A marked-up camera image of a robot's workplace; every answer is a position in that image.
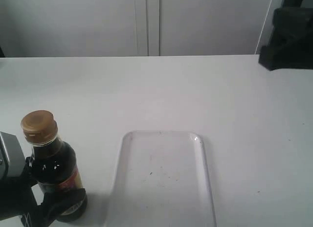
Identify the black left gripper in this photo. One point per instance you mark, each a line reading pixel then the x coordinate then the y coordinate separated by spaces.
pixel 17 199

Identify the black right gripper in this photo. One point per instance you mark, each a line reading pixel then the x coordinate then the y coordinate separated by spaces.
pixel 291 44

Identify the dark soy sauce bottle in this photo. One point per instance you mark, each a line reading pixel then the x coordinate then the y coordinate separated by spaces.
pixel 53 163

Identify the clear plastic tray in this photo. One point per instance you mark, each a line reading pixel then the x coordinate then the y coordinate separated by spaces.
pixel 161 180

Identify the white cabinet doors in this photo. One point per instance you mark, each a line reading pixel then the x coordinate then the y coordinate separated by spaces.
pixel 80 28

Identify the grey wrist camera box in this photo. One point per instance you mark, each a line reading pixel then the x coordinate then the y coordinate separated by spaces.
pixel 12 159

